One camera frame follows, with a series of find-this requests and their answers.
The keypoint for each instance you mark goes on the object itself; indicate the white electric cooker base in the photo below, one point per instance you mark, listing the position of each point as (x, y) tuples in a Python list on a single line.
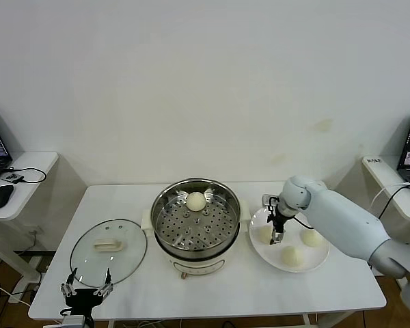
[(198, 264)]

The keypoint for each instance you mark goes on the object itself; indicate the black computer mouse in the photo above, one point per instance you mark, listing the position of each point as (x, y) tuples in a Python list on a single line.
[(0, 197)]

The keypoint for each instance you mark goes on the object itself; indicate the small white printed label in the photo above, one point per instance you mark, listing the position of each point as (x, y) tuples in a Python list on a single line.
[(373, 160)]

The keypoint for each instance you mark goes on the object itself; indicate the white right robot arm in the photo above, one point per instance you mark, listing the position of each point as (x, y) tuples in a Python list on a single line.
[(345, 222)]

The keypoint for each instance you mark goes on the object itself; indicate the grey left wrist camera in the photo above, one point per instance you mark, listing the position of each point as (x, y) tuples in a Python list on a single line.
[(77, 322)]

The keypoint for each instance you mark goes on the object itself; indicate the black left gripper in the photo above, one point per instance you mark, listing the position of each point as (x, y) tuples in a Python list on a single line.
[(83, 300)]

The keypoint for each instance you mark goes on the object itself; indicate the round glass pot lid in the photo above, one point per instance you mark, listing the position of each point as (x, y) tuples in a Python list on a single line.
[(89, 239)]

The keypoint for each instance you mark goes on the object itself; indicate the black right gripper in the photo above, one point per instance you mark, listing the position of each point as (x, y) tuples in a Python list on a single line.
[(278, 222)]

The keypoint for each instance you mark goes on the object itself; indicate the white round plate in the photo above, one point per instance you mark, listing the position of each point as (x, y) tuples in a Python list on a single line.
[(273, 256)]

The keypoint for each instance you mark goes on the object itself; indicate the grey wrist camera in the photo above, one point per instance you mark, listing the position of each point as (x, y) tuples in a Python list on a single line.
[(271, 200), (77, 322)]

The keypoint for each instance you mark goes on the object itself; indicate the stainless steel steamer basket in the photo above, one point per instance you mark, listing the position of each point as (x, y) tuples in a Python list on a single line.
[(198, 235)]

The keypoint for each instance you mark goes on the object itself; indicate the small black usb hub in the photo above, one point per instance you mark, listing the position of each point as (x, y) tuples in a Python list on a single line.
[(13, 178)]

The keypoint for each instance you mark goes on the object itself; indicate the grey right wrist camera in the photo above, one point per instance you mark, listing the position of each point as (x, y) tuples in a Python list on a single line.
[(271, 200)]

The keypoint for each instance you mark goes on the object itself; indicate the white steamed baozi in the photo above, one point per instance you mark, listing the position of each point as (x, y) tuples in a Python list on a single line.
[(292, 256), (195, 201), (263, 235), (311, 237)]

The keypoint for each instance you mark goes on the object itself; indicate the white side table with mouse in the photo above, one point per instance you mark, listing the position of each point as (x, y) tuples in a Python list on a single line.
[(30, 191)]

